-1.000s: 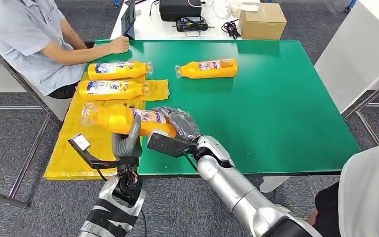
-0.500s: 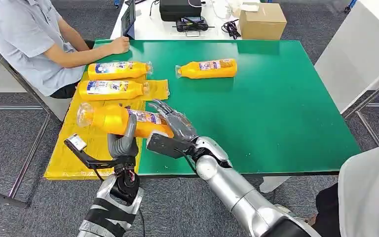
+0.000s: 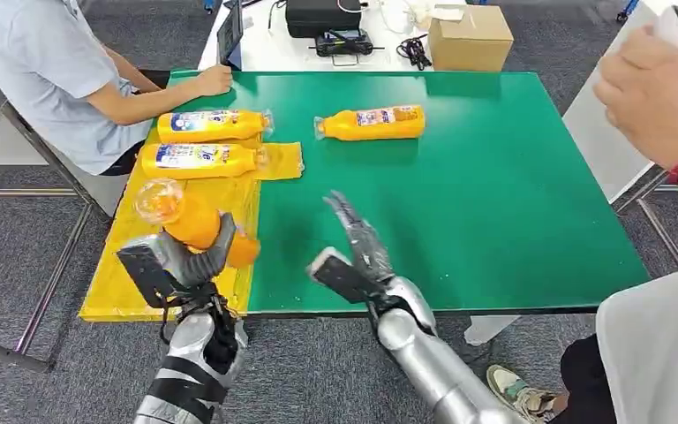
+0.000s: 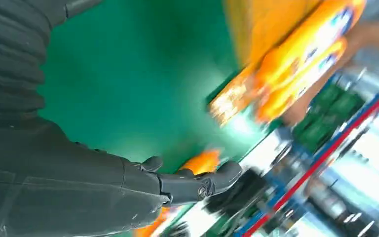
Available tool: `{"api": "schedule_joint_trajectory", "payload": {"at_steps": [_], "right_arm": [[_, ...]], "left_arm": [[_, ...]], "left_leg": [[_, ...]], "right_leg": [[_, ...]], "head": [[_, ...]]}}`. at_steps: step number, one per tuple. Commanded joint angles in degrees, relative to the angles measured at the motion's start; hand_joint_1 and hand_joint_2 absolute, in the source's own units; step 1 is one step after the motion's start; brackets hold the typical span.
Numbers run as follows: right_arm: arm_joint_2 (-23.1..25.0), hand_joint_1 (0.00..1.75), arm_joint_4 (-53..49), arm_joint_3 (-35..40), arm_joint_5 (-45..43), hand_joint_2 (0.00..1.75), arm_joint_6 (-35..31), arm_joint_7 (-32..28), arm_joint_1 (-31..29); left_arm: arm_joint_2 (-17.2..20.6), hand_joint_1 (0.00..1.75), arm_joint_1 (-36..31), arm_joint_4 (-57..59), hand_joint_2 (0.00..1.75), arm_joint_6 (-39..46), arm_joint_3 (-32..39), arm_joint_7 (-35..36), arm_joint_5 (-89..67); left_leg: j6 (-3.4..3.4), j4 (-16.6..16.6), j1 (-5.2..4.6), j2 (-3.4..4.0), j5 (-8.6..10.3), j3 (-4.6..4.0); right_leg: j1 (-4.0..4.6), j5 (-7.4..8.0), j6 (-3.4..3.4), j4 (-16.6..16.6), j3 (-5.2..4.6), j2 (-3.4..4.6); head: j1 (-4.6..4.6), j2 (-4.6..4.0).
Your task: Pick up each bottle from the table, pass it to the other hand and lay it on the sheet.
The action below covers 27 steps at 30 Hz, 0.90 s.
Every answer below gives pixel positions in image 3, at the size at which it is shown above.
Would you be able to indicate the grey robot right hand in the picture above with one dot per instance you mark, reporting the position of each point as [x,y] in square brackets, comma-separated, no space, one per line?
[368,251]

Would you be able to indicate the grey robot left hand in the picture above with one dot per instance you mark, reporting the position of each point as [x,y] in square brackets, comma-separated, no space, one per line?
[190,269]

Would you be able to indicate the orange drink bottle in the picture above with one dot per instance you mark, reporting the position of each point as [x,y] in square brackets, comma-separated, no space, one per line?
[345,124]
[251,126]
[195,225]
[239,164]

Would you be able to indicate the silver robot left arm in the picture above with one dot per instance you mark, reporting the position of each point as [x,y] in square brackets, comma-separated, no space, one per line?
[190,357]

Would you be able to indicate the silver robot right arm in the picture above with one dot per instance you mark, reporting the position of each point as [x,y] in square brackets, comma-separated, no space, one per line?
[432,363]

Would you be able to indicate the yellow plastic sheet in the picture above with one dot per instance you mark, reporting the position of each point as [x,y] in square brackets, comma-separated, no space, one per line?
[122,281]

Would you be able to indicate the white table leg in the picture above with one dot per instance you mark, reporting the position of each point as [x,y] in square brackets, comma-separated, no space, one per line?
[491,327]

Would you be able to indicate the green table mat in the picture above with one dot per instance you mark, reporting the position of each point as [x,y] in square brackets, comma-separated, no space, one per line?
[520,193]

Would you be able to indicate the person's pale sneaker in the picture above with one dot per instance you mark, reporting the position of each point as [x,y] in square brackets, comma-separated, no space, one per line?
[517,389]

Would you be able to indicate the black handheld controller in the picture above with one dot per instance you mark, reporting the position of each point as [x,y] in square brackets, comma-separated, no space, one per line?
[343,44]

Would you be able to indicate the white desk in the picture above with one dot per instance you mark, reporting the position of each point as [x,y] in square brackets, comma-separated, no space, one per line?
[280,49]

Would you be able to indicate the brown cardboard box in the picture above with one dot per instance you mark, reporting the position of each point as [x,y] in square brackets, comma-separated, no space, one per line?
[470,44]

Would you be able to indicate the clear plastic bag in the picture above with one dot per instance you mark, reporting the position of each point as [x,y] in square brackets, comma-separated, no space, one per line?
[397,17]

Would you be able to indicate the black carrying case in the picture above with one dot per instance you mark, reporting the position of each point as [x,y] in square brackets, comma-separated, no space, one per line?
[321,17]

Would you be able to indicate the seated person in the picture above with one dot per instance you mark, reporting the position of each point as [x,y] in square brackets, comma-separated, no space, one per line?
[46,64]

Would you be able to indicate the white side table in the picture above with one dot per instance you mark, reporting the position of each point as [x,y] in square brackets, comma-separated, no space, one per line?
[596,134]

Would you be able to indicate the standing person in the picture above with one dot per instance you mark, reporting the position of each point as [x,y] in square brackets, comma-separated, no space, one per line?
[655,351]

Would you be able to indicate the blue chair base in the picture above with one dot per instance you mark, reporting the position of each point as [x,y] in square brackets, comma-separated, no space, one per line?
[628,10]

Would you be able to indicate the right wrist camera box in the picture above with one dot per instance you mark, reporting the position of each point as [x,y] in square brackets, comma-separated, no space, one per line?
[342,278]

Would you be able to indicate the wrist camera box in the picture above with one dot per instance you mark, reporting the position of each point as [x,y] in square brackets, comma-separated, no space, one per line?
[143,272]
[342,278]

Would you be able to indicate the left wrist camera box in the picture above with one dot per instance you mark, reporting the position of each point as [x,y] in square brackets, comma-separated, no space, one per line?
[143,272]

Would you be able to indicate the grey metal frame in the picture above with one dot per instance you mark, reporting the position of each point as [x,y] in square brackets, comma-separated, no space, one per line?
[58,275]

